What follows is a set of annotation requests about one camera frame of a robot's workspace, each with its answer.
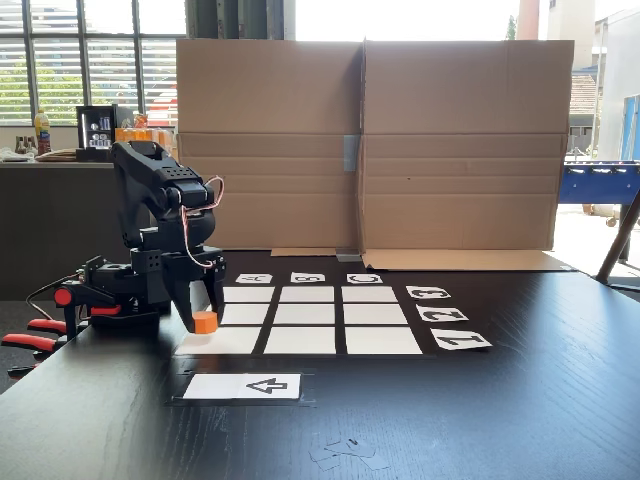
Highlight round orange token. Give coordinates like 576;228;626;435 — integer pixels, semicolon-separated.
193;311;219;335

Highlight white nine-square grid sheet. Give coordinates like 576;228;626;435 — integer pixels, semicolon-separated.
174;284;436;359

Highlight white arrow paper sheet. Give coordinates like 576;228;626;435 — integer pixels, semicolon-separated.
182;373;302;400

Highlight black tray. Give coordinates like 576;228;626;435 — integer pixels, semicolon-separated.
75;147;115;164

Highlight dark counter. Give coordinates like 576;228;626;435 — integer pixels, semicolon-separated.
0;160;176;301

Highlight red black clamp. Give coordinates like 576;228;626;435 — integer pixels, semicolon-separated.
0;284;124;377

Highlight black mini fridge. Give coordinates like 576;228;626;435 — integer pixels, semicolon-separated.
75;103;132;151

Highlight brown paper stack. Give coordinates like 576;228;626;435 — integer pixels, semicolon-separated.
34;148;79;163

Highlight yellow drink bottle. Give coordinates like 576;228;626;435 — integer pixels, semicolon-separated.
33;109;52;155

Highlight clear tape scraps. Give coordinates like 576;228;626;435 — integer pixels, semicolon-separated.
307;436;391;472

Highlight paper sheet number 3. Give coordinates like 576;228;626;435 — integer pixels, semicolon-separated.
405;285;451;300

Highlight paper sheet number 2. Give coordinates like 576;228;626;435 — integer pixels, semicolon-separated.
415;305;470;323

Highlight paper sheet number 1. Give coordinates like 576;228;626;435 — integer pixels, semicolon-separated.
430;328;494;352

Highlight brown cardboard box large flap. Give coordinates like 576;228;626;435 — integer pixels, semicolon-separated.
359;38;576;272

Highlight blue foosball table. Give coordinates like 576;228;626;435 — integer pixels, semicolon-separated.
559;159;640;226

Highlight black slanted metal leg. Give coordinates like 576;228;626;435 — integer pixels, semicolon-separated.
594;189;640;294

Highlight red white servo wire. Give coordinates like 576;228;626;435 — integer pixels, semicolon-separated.
181;174;226;269

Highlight black power cable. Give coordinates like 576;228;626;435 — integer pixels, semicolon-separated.
25;272;82;322

